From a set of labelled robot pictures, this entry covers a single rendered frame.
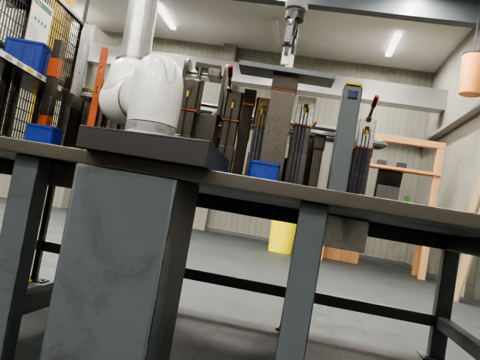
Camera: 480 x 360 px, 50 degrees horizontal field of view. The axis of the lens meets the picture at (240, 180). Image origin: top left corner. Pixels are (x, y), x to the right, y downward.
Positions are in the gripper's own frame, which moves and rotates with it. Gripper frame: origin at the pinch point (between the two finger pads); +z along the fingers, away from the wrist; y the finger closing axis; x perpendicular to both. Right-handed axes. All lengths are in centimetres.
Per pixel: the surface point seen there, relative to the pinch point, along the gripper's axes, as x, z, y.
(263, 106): 9.6, 15.6, 12.7
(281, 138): -3.1, 30.4, -1.7
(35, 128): 83, 43, -30
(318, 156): -14.0, 31.0, 32.4
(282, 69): 0.2, 4.8, -5.6
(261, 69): 8.4, 5.4, -4.8
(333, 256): 12, 115, 760
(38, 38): 130, -7, 23
